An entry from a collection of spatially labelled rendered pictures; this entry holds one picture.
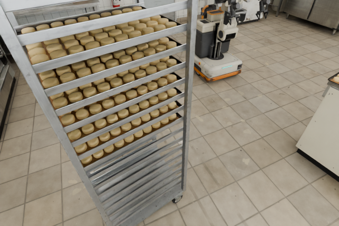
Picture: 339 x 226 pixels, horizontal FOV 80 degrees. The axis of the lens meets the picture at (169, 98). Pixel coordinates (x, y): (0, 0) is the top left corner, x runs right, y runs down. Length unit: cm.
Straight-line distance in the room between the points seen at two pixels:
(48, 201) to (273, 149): 224
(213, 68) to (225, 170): 150
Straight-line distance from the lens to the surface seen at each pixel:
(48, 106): 77
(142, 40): 81
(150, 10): 79
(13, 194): 248
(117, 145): 111
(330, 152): 236
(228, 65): 321
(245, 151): 238
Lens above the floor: 181
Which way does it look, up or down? 39 degrees down
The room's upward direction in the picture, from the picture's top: 1 degrees counter-clockwise
